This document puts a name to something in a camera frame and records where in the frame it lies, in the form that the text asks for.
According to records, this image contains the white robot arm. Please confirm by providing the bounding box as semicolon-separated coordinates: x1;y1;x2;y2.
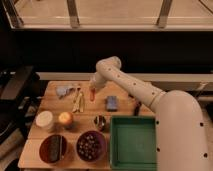
90;56;211;171

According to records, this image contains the blue sponge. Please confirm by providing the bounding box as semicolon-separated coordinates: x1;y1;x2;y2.
106;96;118;112

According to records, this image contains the crumpled grey cloth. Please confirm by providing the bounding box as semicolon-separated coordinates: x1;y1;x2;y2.
55;84;78;99

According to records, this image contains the small metal cup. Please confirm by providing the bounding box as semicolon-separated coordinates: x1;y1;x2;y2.
94;115;106;131

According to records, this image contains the red yellow apple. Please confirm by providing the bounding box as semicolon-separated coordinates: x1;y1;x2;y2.
58;112;73;126

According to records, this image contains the white round container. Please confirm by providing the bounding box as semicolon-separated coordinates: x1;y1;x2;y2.
35;111;54;132

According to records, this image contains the brown bowl with nuts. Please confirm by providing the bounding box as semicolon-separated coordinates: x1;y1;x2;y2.
76;130;107;162

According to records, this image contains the green plastic tray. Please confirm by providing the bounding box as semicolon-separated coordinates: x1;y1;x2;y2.
109;116;157;171

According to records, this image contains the black equipment at left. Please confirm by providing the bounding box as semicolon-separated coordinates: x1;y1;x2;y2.
0;66;42;145

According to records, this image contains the brown bowl with sponge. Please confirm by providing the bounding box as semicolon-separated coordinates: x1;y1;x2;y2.
39;134;67;164

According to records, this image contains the black handled tool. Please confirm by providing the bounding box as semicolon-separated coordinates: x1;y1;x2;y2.
133;101;142;116

